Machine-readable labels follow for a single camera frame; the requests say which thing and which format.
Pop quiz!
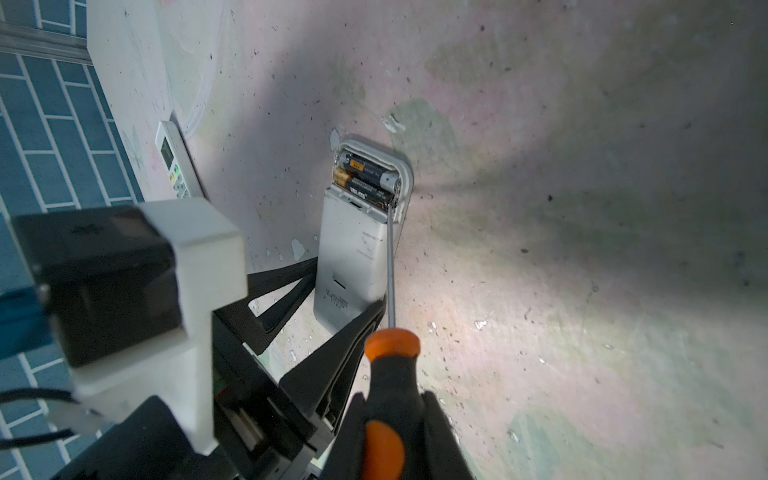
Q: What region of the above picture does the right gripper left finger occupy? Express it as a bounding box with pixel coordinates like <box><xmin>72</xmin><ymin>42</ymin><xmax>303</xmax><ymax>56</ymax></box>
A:
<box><xmin>320</xmin><ymin>393</ymin><xmax>367</xmax><ymax>480</ymax></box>

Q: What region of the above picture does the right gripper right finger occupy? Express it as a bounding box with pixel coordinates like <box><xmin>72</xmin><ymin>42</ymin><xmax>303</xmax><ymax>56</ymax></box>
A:
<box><xmin>422</xmin><ymin>391</ymin><xmax>474</xmax><ymax>480</ymax></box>

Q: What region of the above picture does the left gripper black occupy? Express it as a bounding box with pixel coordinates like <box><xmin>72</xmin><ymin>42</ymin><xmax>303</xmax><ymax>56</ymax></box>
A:
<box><xmin>55</xmin><ymin>257</ymin><xmax>385</xmax><ymax>479</ymax></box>

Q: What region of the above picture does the orange black screwdriver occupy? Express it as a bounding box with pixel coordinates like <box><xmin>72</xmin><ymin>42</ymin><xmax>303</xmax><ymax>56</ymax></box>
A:
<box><xmin>362</xmin><ymin>210</ymin><xmax>426</xmax><ymax>479</ymax></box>

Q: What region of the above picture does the grey white remote control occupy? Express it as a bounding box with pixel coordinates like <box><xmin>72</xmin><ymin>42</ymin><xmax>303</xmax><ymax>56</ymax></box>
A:
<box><xmin>313</xmin><ymin>136</ymin><xmax>415</xmax><ymax>333</ymax></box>

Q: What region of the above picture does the black AA battery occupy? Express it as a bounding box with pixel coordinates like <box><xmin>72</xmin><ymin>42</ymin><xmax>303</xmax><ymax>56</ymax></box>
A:
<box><xmin>338</xmin><ymin>152</ymin><xmax>399</xmax><ymax>193</ymax></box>
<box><xmin>333</xmin><ymin>167</ymin><xmax>393</xmax><ymax>210</ymax></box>

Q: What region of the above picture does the white remote with display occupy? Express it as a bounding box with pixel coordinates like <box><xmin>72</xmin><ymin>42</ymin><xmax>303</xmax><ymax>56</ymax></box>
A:
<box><xmin>155</xmin><ymin>120</ymin><xmax>204</xmax><ymax>199</ymax></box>

